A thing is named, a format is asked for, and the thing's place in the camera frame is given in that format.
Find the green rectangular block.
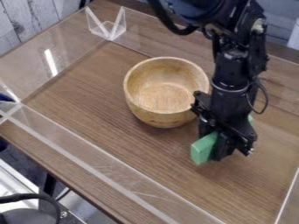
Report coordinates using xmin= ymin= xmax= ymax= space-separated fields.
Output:
xmin=191 ymin=115 xmax=258 ymax=165

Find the clear acrylic corner bracket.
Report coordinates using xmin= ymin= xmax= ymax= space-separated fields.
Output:
xmin=86 ymin=7 xmax=127 ymax=41

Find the black metal bracket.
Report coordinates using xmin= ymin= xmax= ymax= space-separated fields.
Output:
xmin=39 ymin=200 xmax=89 ymax=224

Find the brown wooden bowl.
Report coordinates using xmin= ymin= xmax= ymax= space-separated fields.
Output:
xmin=123 ymin=56 xmax=210 ymax=129

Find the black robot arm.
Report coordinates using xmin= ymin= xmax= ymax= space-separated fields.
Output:
xmin=149 ymin=0 xmax=269 ymax=164

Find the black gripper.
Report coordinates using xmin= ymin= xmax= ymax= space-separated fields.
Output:
xmin=191 ymin=85 xmax=258 ymax=161

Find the clear acrylic front wall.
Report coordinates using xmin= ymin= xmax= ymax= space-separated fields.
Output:
xmin=0 ymin=85 xmax=225 ymax=224

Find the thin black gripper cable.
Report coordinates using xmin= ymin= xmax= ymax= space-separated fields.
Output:
xmin=246 ymin=81 xmax=272 ymax=116

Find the black table leg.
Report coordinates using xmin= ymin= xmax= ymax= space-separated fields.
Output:
xmin=43 ymin=174 xmax=58 ymax=196

